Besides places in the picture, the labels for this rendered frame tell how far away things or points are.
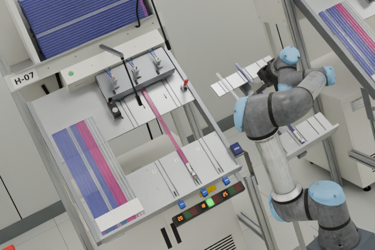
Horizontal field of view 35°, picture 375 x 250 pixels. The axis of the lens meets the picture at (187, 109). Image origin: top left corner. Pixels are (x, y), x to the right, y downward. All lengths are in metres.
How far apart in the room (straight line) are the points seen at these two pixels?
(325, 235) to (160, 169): 0.77
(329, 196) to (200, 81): 2.62
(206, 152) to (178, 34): 2.00
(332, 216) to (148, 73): 1.06
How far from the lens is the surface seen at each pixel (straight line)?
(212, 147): 2.60
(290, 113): 1.90
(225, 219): 3.01
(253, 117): 1.92
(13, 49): 2.83
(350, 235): 2.21
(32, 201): 4.45
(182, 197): 2.50
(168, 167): 2.55
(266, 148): 2.01
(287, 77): 2.30
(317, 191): 2.13
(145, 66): 2.69
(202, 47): 4.54
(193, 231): 2.96
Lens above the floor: 1.89
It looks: 20 degrees down
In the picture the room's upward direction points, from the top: 20 degrees counter-clockwise
